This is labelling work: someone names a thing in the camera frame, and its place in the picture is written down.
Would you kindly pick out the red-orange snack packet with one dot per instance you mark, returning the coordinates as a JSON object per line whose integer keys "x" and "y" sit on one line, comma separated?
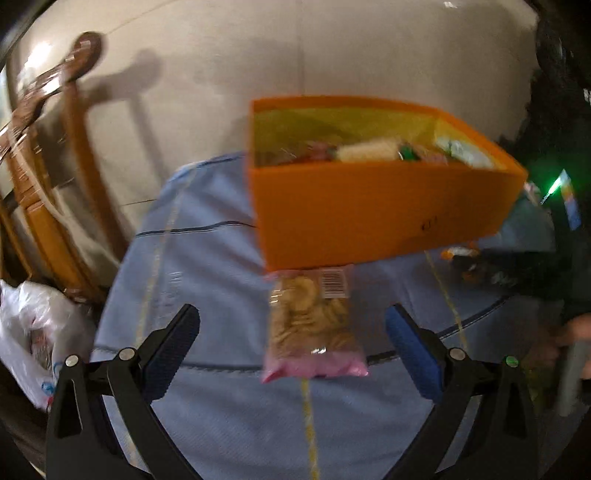
{"x": 457, "y": 253}

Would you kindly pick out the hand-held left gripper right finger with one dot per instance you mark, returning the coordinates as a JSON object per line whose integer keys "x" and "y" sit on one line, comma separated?
{"x": 413, "y": 355}

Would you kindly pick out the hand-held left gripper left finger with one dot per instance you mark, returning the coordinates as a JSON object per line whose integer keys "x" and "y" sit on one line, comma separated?
{"x": 173, "y": 346}

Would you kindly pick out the dark carved wooden furniture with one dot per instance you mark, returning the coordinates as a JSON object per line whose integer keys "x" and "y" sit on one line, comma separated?
{"x": 563, "y": 92}

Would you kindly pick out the blue checked tablecloth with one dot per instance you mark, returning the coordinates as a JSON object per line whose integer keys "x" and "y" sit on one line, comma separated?
{"x": 207, "y": 277}

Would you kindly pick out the clear rice cracker packet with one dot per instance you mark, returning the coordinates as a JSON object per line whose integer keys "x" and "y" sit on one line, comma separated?
{"x": 369, "y": 150}

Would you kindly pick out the carved wooden chair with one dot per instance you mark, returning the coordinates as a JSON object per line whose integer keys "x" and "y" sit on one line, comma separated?
{"x": 55, "y": 161}

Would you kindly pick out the orange cardboard box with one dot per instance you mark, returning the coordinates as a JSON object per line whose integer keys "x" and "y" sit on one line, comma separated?
{"x": 369, "y": 217}

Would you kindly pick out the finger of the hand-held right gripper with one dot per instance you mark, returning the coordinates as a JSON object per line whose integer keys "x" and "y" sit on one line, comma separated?
{"x": 512, "y": 272}

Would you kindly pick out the white plastic bag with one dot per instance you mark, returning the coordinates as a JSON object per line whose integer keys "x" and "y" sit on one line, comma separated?
{"x": 32, "y": 332}

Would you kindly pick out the person's right hand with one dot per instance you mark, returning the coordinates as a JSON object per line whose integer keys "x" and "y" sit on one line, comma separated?
{"x": 540, "y": 346}

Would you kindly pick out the pink-ended biscuit packet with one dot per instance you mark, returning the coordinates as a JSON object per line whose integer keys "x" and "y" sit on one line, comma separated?
{"x": 309, "y": 323}

